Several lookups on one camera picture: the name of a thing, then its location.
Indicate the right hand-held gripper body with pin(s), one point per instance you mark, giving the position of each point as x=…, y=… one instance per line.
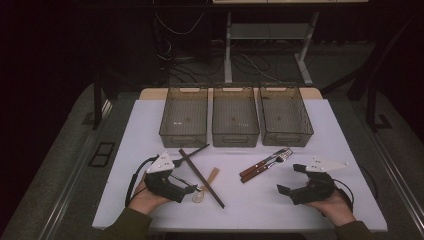
x=316, y=191

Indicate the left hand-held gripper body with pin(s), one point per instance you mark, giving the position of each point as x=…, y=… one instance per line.
x=163, y=186

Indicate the dark brown chopstick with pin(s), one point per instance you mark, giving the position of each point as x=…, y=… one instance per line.
x=201, y=178
x=196, y=152

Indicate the beige spoon with clear bowl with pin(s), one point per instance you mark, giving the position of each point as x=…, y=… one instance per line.
x=213, y=175

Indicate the mesh bin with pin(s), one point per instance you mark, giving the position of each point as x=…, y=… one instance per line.
x=183, y=116

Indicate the transparent brown plastic bin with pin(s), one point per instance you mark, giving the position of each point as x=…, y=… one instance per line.
x=235, y=113
x=283, y=113

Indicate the person's left hand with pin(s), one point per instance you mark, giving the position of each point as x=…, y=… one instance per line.
x=143, y=200

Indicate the person's right hand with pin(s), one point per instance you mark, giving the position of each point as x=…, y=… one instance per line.
x=336, y=210

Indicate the white table cover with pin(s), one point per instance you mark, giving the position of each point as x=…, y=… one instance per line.
x=233, y=213

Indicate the grey metal stand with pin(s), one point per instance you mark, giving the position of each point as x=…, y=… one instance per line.
x=228, y=50

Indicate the black rectangular floor frame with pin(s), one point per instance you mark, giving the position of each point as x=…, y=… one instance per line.
x=102, y=154

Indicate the metal floor rail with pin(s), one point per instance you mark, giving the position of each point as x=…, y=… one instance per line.
x=72, y=180
x=396, y=180

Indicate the black stand post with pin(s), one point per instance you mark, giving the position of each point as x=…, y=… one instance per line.
x=371, y=106
x=97, y=106

